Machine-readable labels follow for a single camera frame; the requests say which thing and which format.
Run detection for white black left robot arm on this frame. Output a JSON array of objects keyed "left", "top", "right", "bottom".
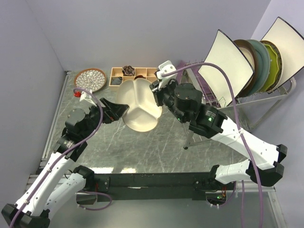
[{"left": 1, "top": 98, "right": 129, "bottom": 228}]

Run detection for orange black rolled fabric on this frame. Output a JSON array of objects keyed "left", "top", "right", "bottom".
[{"left": 134, "top": 75, "right": 146, "bottom": 80}]

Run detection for dark grey rolled fabric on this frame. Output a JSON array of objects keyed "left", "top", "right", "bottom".
[{"left": 111, "top": 77, "right": 123, "bottom": 86}]

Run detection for cream divided plate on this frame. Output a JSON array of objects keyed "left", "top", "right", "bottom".
[{"left": 115, "top": 78, "right": 162, "bottom": 132}]

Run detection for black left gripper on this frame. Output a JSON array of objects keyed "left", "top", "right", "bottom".
[{"left": 81, "top": 97, "right": 129, "bottom": 139}]

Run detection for wooden compartment tray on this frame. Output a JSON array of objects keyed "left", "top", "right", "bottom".
[{"left": 109, "top": 66, "right": 157, "bottom": 90}]

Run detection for white square plate black rim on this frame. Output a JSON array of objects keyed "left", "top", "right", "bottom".
[{"left": 198, "top": 29, "right": 254, "bottom": 107}]

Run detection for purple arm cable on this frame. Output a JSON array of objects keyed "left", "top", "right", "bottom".
[
  {"left": 9, "top": 87, "right": 112, "bottom": 226},
  {"left": 160, "top": 62, "right": 264, "bottom": 228}
]

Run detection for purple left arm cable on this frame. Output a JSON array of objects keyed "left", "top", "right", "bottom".
[{"left": 9, "top": 87, "right": 112, "bottom": 226}]

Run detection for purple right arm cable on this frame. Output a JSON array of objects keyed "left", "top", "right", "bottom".
[{"left": 160, "top": 62, "right": 264, "bottom": 228}]

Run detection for rear white square plate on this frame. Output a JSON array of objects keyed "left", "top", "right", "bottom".
[{"left": 262, "top": 17, "right": 304, "bottom": 90}]

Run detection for green scalloped plate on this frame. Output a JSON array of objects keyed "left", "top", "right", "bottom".
[{"left": 259, "top": 40, "right": 283, "bottom": 92}]

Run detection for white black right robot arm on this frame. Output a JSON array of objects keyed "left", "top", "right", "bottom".
[{"left": 150, "top": 79, "right": 287, "bottom": 190}]

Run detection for floral patterned round plate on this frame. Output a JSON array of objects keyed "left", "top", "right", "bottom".
[{"left": 74, "top": 68, "right": 106, "bottom": 92}]

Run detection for teal round plate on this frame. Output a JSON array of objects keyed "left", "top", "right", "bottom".
[{"left": 247, "top": 39, "right": 270, "bottom": 96}]

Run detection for steel dish rack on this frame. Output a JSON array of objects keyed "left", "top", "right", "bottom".
[{"left": 180, "top": 59, "right": 297, "bottom": 150}]

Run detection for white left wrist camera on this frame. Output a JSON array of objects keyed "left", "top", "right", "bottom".
[{"left": 73, "top": 87, "right": 96, "bottom": 106}]

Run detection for brown patterned rolled fabric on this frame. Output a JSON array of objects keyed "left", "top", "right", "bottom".
[{"left": 122, "top": 66, "right": 135, "bottom": 76}]

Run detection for brown rimmed cream plate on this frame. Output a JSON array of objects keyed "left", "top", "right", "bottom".
[{"left": 234, "top": 39, "right": 258, "bottom": 97}]

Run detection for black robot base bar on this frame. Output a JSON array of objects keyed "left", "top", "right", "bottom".
[{"left": 81, "top": 172, "right": 236, "bottom": 200}]

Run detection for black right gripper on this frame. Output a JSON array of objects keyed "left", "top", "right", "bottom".
[{"left": 149, "top": 77, "right": 188, "bottom": 124}]

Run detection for purple cloth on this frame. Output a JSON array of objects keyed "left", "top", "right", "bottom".
[{"left": 175, "top": 60, "right": 199, "bottom": 78}]

